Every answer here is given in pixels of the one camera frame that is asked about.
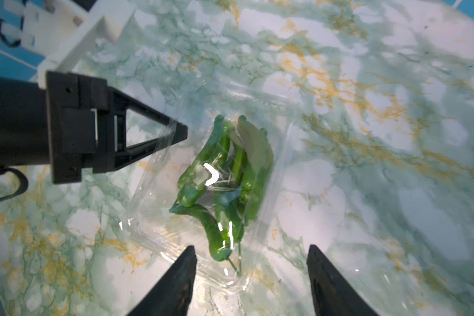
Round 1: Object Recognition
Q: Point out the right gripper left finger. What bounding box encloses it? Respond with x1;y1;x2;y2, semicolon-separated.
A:
129;246;197;316

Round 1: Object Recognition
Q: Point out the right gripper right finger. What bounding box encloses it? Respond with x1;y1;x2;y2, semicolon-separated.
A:
307;244;377;316

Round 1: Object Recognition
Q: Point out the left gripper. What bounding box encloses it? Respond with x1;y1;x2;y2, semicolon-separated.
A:
0;72;188;184

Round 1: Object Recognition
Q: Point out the clear clamshell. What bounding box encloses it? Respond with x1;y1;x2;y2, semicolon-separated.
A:
121;78;294;294

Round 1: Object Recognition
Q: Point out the green pepper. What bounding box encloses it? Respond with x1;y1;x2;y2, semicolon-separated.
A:
169;204;232;262
176;115;234;207

